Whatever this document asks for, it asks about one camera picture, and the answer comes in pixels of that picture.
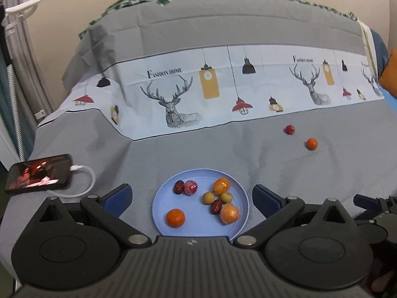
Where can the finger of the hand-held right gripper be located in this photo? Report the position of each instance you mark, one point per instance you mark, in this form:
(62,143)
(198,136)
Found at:
(366,201)

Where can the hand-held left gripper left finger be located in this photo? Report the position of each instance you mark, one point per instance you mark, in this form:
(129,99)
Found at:
(119,197)

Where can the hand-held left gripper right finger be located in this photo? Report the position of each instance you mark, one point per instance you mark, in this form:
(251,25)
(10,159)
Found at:
(265,198)

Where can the round orange mandarin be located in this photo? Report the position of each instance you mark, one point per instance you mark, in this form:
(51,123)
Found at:
(229,214)

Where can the yellow-green longan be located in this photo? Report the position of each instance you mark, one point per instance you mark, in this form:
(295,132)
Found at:
(208,197)
(226,197)

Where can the oval orange fruit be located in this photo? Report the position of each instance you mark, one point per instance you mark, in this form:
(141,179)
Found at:
(221,186)

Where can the dark red date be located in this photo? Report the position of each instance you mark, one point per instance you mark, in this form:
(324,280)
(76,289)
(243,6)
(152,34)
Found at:
(216,206)
(178,187)

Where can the plain orange mandarin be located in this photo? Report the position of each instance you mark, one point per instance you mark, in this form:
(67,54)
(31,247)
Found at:
(175,218)
(311,143)

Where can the light blue round plate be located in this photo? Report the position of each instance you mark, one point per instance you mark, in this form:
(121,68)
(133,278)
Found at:
(198,223)

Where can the red round fruit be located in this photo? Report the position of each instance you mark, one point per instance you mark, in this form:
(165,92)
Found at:
(290,129)
(190,188)

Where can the black smartphone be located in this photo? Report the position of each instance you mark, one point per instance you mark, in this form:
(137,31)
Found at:
(38,175)

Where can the orange pillow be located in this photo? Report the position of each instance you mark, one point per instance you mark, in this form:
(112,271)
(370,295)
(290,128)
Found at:
(389,71)

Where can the teal cloth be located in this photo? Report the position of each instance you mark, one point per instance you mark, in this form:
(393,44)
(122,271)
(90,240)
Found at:
(9,115)

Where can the dark blue pillow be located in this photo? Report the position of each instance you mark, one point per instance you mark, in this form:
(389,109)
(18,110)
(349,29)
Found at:
(380,49)

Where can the beige cloth strip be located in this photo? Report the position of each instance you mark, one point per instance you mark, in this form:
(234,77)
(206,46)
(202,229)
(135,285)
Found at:
(369,46)

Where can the grey curtain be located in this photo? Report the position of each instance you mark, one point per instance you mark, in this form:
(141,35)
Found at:
(28,68)

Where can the grey deer-print bed sheet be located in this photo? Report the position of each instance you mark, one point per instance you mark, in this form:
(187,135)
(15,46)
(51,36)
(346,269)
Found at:
(217,37)

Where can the white plastic hanger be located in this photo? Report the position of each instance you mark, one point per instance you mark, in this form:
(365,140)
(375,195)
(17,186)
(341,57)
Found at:
(21,9)

